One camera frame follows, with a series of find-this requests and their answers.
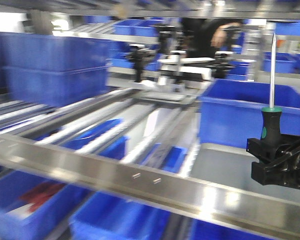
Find person in black clothing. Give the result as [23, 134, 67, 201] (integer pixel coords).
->
[181, 18, 243, 58]

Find steel shelf rack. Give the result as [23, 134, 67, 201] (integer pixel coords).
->
[0, 0, 300, 240]

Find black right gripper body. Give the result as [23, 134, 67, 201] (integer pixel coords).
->
[246, 134, 300, 190]

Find green black screwdriver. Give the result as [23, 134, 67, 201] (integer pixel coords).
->
[261, 33, 282, 146]

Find blue bin right far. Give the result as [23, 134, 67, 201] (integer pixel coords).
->
[198, 79, 300, 148]

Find white black teleoperation robot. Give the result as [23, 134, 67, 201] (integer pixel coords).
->
[125, 23, 240, 86]

